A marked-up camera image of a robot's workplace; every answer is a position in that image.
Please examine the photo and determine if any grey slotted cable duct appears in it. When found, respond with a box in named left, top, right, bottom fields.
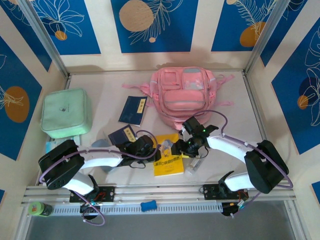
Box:
left=51, top=202, right=223, bottom=215

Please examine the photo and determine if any light blue tissue pack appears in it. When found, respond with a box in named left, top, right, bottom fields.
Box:
left=45, top=134, right=81, bottom=153

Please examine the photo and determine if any green bottle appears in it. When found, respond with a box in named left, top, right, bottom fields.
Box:
left=27, top=201, right=53, bottom=218

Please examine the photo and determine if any black electronics board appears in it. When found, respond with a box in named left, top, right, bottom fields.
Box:
left=79, top=201, right=101, bottom=221
left=221, top=199, right=247, bottom=218

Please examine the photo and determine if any mint green square pouch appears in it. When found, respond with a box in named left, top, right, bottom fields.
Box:
left=40, top=87, right=92, bottom=140

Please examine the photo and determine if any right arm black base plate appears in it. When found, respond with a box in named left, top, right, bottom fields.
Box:
left=202, top=183, right=248, bottom=201

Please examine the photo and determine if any grey blue pencil case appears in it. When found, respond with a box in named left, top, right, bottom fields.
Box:
left=91, top=138, right=118, bottom=173

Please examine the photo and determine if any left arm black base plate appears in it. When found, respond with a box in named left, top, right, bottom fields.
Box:
left=69, top=186, right=116, bottom=203

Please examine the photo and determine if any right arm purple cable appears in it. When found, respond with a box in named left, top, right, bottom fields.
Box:
left=192, top=109, right=294, bottom=218

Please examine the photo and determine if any large navy book yellow label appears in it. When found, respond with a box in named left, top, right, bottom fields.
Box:
left=107, top=124, right=137, bottom=146

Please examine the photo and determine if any yellow picture book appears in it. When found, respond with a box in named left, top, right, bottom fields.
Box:
left=152, top=133, right=186, bottom=178

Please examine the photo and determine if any left aluminium frame post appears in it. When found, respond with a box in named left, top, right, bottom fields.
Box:
left=18, top=0, right=71, bottom=78

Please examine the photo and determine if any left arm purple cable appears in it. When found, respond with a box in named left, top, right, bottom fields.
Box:
left=39, top=129, right=159, bottom=226

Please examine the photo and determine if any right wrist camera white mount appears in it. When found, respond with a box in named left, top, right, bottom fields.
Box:
left=179, top=127, right=191, bottom=141

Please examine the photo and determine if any aluminium frame post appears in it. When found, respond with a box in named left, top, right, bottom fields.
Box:
left=243, top=0, right=292, bottom=76
left=18, top=0, right=71, bottom=78

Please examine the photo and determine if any pink school backpack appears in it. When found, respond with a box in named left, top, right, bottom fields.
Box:
left=121, top=66, right=235, bottom=131

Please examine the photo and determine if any small navy book yellow label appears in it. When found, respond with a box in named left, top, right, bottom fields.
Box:
left=118, top=95, right=148, bottom=128

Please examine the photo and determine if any left black electronics board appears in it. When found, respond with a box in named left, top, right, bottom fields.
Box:
left=79, top=201, right=101, bottom=221

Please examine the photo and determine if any blue bone shaped sponge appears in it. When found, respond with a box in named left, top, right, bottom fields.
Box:
left=140, top=200, right=158, bottom=213

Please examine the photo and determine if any right black electronics board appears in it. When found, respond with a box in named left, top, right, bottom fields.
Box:
left=221, top=199, right=247, bottom=218

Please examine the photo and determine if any right aluminium frame post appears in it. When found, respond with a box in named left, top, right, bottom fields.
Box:
left=243, top=0, right=292, bottom=76

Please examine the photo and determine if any clear plastic stationery packet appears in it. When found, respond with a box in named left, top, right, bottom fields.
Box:
left=184, top=157, right=201, bottom=175

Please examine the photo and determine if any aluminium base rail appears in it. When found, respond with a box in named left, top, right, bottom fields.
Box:
left=21, top=181, right=297, bottom=205

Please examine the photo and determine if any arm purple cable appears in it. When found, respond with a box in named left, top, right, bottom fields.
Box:
left=192, top=109, right=294, bottom=218
left=39, top=129, right=159, bottom=226

